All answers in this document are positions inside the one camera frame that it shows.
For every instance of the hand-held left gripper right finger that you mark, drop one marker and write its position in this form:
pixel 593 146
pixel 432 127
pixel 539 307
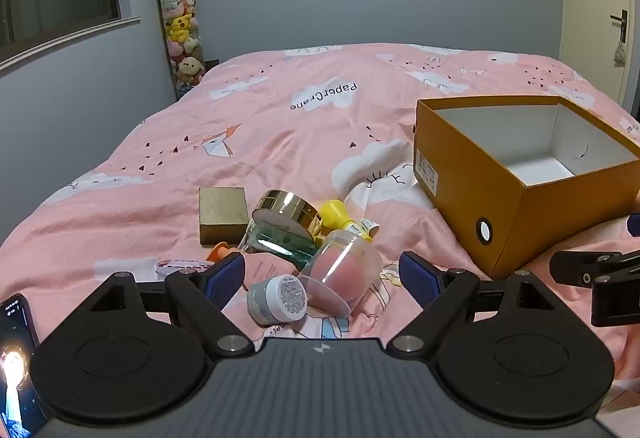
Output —
pixel 417 278

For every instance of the gold glitter box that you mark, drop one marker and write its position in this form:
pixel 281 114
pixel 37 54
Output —
pixel 222 215

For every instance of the round red white tin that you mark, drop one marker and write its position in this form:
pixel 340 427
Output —
pixel 180 266

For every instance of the clear tube of plush toys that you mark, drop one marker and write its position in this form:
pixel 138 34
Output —
pixel 182 23

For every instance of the clear case with pink sponge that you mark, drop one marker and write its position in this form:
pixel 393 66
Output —
pixel 340 273

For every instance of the smartphone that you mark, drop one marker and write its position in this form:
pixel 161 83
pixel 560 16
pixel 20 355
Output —
pixel 15 368

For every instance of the yellow bottle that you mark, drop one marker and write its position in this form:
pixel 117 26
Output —
pixel 336 213

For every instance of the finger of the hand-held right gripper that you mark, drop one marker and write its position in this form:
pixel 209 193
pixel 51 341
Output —
pixel 612 303
pixel 575 268

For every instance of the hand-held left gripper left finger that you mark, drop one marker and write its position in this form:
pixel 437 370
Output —
pixel 227 275

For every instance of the gold lidded cosmetic jar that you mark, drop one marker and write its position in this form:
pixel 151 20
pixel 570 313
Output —
pixel 290 210

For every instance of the pink pump bottle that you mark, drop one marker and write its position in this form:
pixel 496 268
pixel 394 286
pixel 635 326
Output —
pixel 272 264

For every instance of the orange cardboard box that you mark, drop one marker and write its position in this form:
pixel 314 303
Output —
pixel 550 218

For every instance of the pink printed blanket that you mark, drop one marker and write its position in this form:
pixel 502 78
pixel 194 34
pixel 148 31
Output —
pixel 300 138

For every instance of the small yellow white tube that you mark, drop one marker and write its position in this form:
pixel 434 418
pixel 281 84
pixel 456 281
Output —
pixel 366 227

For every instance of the small grey jar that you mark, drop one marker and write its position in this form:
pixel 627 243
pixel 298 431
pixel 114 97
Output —
pixel 272 300

